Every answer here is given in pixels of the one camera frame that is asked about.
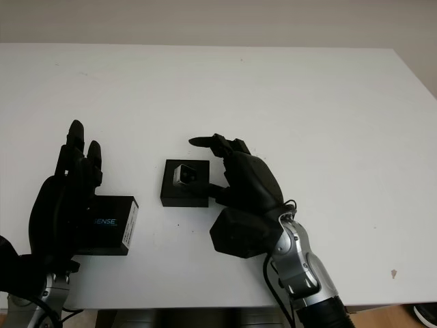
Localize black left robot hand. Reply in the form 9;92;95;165
28;119;104;273

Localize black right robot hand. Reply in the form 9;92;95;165
188;133;287;213

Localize small silver depth camera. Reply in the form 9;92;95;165
173;164;199;187

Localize black RealSense box lid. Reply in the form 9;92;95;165
76;195;140;258

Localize black foam-lined box base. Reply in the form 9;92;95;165
158;158;210;208

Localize dark grey robot torso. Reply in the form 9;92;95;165
95;309;291;328

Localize black and white shoe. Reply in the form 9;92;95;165
412;303;437;326

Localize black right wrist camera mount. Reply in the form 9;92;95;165
208;206;283;260

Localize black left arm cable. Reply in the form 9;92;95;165
18;294;83;328

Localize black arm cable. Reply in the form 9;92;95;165
262;199;298;328
18;294;83;328

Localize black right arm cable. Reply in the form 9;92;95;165
262;199;298;328

